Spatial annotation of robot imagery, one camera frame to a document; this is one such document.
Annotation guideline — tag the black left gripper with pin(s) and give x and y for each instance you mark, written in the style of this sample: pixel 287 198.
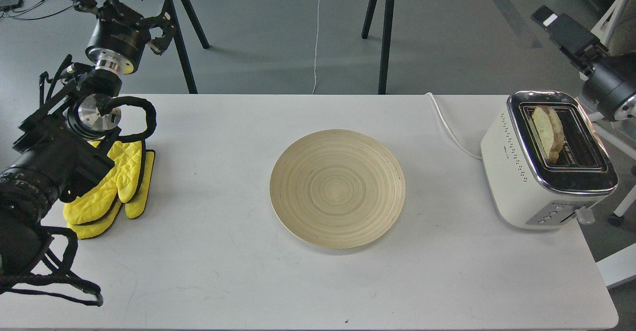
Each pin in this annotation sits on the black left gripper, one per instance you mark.
pixel 125 33

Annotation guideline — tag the slice of bread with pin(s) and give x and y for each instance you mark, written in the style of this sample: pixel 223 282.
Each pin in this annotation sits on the slice of bread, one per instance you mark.
pixel 550 131

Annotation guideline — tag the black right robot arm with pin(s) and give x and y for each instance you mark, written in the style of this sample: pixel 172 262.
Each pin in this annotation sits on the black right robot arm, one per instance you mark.
pixel 611 80

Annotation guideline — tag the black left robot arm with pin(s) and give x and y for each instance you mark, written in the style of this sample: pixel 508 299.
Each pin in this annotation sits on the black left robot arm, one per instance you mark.
pixel 64 145

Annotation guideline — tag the cream white toaster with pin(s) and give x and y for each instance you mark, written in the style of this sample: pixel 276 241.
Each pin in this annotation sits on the cream white toaster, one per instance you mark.
pixel 529 193

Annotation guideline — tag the upper yellow oven mitt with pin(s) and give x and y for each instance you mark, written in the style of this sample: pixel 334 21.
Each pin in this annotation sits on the upper yellow oven mitt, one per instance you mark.
pixel 120 184

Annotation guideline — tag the yellow oven mitt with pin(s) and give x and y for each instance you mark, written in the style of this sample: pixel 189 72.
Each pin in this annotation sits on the yellow oven mitt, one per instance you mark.
pixel 120 184
pixel 132 209

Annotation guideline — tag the lower yellow oven mitt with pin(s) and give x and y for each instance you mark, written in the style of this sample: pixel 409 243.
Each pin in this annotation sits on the lower yellow oven mitt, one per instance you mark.
pixel 132 209

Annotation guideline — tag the round wooden plate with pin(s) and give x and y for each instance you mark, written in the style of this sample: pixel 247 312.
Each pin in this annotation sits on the round wooden plate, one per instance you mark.
pixel 337 189

